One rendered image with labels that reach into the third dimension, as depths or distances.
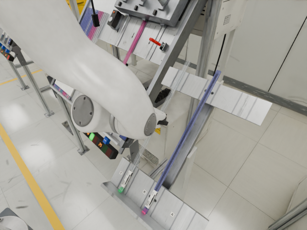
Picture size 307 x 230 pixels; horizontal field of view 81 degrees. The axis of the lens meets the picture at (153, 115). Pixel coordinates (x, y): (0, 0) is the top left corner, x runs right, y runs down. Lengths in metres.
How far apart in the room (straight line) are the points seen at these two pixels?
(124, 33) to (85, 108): 0.66
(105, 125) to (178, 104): 0.84
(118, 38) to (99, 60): 0.69
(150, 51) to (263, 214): 1.31
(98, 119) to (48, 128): 1.79
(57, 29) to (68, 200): 1.39
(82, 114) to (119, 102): 0.10
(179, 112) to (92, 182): 0.90
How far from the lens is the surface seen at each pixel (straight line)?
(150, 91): 0.74
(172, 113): 1.09
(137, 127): 0.32
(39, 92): 2.15
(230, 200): 1.56
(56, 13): 0.29
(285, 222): 1.43
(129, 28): 0.96
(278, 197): 1.72
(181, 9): 0.81
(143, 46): 0.86
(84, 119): 0.36
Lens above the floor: 1.34
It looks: 42 degrees down
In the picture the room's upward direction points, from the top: straight up
